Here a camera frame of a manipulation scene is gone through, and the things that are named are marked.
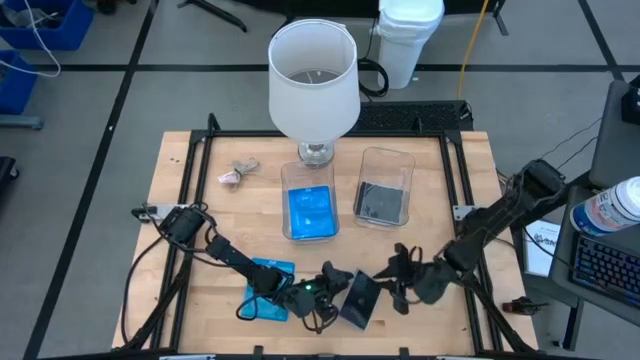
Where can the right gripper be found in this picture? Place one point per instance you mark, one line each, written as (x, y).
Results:
(435, 282)

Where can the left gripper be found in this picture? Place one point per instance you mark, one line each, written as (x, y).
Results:
(300, 307)

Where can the clear jewel case black tray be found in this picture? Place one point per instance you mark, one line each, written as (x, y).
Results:
(380, 204)
(360, 300)

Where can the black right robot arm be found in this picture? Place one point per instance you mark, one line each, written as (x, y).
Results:
(500, 215)

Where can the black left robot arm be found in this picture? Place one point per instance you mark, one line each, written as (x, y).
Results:
(232, 255)

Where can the clear plastic bin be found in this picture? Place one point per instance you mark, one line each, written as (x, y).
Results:
(310, 172)
(385, 165)

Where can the red and black clamp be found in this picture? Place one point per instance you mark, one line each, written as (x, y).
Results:
(517, 305)

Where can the white printed paper sheet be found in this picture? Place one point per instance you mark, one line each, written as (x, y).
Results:
(540, 250)

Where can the small crumpled wrapper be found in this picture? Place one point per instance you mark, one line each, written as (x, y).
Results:
(240, 170)

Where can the black mesh box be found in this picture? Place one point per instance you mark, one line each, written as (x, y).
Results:
(410, 117)

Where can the white shade silver lamp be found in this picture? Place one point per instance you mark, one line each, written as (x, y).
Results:
(312, 110)

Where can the dark grey desk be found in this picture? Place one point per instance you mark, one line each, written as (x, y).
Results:
(562, 215)

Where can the black keyboard blue backlight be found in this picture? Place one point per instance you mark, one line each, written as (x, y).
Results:
(605, 265)

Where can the white canister blue label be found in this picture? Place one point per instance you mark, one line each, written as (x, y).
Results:
(605, 207)

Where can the white trash can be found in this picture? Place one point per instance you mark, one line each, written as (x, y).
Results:
(407, 45)

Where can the grey side table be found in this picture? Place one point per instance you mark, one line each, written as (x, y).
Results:
(615, 140)

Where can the black box on table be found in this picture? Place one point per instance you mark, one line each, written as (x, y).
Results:
(632, 100)

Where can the black floor object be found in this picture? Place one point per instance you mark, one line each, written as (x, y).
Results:
(6, 172)

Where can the grey metal bar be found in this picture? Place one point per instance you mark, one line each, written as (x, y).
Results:
(20, 122)

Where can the blue storage bin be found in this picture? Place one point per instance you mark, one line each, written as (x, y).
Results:
(65, 30)
(17, 85)

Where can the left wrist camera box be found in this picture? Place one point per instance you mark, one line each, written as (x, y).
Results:
(307, 290)

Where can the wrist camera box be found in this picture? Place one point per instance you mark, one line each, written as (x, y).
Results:
(406, 255)
(307, 290)

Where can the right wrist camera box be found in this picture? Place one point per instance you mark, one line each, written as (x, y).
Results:
(406, 255)

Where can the silver frame bracket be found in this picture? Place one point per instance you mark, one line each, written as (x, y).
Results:
(157, 212)
(462, 212)

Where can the black metal table frame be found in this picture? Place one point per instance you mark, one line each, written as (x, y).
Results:
(240, 134)

